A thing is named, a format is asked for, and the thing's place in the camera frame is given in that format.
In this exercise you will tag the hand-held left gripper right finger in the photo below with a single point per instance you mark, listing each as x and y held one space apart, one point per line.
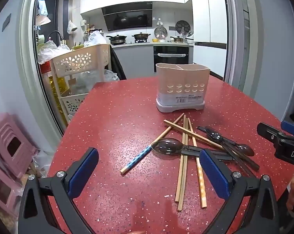
214 175

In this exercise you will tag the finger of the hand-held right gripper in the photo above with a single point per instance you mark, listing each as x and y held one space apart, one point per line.
267 130
292 128

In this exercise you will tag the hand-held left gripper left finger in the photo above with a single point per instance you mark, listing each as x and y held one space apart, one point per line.
84 170

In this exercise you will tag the orange patterned chopstick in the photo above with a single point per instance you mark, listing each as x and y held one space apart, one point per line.
202 190

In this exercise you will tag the plain wooden chopstick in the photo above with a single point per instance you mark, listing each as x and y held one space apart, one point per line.
186 131
180 204
177 195

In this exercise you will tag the blue patterned chopstick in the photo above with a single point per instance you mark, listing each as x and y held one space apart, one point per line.
137 157

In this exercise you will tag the large dark translucent spoon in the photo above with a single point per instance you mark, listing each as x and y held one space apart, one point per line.
166 146

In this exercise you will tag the pink plastic utensil holder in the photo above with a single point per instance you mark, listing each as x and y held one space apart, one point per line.
181 78

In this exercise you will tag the person's right forearm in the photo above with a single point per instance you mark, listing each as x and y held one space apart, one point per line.
292 192

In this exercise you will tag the pink plastic stool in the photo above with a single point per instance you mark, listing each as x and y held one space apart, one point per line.
12 143
3 190

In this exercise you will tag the yellow oil bottle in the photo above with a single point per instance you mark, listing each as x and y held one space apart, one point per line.
58 85

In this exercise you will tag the black hanging cloth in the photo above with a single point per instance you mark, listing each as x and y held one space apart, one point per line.
117 65

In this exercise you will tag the cream plastic storage cart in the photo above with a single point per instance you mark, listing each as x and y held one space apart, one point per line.
76 61

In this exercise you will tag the black built-in oven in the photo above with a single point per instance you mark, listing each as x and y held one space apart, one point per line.
171 59

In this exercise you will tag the white refrigerator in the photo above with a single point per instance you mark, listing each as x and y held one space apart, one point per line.
210 24

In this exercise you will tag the clear plastic bags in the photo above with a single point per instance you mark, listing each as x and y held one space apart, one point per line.
51 51

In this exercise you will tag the small steel pot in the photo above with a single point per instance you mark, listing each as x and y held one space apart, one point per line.
177 39

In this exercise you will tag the hanging dark sectioned pan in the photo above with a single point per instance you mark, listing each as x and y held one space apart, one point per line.
183 26

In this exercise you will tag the black wok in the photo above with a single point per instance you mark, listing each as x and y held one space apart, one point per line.
117 39

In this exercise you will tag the black kitchen faucet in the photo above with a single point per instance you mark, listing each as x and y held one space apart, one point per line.
54 32

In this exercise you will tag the hanging white plastic bag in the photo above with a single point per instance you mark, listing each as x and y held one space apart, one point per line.
71 27

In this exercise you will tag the dark cooking pot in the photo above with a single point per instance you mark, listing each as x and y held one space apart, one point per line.
140 36

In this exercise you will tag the black range hood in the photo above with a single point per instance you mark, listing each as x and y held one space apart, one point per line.
129 17

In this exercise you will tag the blue hanging bag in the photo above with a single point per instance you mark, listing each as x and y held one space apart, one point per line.
42 6

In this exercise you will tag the grey wall switch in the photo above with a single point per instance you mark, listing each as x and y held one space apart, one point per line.
6 22

